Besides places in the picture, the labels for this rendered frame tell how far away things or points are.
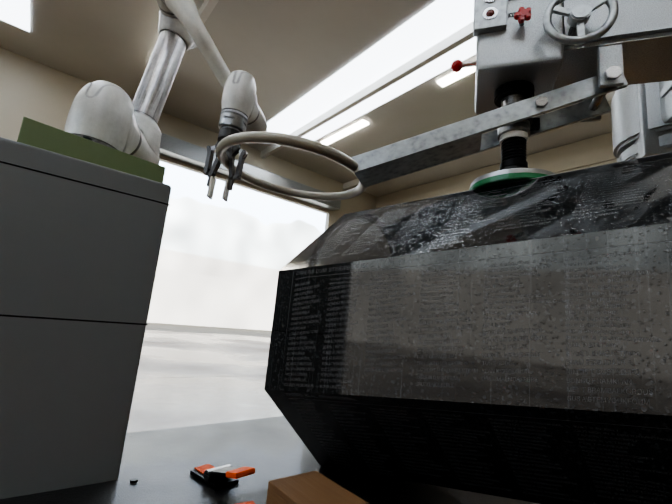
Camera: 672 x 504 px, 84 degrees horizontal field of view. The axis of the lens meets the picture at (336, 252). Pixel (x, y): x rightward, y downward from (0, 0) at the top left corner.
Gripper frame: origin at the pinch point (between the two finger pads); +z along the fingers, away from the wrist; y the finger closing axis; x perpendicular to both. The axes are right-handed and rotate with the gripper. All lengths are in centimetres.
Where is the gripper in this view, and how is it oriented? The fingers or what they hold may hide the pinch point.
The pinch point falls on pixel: (218, 189)
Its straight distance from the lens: 127.8
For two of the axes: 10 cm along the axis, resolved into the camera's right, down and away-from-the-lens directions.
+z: -1.6, 9.8, -1.6
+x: 0.7, 1.7, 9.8
